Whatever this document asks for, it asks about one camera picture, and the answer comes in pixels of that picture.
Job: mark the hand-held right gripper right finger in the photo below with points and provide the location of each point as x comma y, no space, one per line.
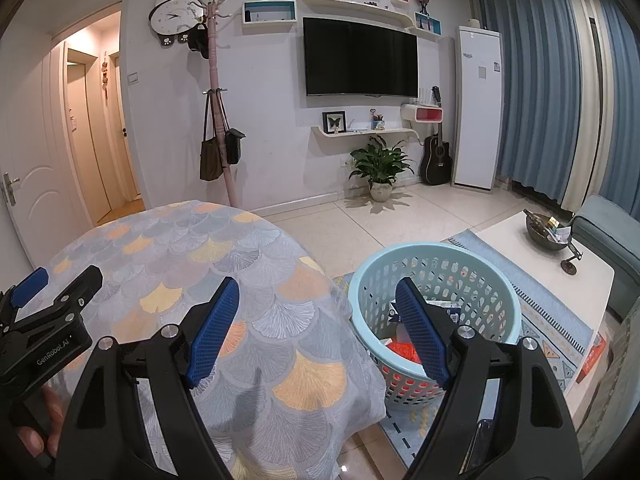
420,330

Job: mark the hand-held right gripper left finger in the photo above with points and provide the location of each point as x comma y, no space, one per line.
215,330

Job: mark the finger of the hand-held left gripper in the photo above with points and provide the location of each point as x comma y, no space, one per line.
75,295
30,285

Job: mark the orange plastic bag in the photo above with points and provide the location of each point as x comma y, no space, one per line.
402,350

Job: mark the white and blue carton box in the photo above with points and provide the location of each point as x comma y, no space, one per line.
447,312

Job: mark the light blue plastic basket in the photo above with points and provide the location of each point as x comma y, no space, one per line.
356,305

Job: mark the person's left hand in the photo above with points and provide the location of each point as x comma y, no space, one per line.
52,410

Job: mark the white door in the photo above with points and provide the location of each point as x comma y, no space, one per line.
30,150

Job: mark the white coffee table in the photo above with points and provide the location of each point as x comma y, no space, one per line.
550,275

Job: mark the dark bowl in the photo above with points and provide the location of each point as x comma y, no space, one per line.
540,236

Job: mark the small metal ornament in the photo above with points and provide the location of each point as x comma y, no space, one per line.
569,266

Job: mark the potted green plant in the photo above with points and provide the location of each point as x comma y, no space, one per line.
380,165

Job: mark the brown tote bag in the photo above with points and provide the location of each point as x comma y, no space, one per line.
211,160

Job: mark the black acoustic guitar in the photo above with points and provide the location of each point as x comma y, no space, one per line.
436,160

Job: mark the red and white carton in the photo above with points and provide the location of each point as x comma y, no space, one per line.
595,355

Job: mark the small black bag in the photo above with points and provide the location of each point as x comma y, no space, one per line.
233,147

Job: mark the teal sofa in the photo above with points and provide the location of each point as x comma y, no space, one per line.
600,220

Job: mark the pen holder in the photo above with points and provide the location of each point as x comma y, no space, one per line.
378,121

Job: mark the white and red shelf box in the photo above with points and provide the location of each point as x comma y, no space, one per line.
430,116

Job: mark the framed butterfly picture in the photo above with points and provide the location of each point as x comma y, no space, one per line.
334,122

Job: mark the white standing air conditioner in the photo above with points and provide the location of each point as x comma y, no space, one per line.
477,110

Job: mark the red hanging ornament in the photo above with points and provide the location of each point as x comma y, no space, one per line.
105,67

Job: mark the blue curtain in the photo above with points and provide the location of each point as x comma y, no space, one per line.
622,110
530,100

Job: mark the pink coat rack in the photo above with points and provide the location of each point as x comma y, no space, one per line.
215,70

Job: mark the beige curtain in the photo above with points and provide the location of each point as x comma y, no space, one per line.
585,110

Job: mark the black hat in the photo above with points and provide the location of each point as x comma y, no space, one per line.
199,42

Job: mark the white box shelf teal inside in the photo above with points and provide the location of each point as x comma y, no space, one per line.
270,11

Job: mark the white lower wall shelf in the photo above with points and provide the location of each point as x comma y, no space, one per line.
330,137

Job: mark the white light switch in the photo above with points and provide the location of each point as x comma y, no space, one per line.
133,78

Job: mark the black wall television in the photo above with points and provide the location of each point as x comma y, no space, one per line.
360,55

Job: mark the panda wall clock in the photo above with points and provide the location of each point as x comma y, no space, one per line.
172,15

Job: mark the white curved wall shelf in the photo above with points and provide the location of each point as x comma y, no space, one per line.
350,7

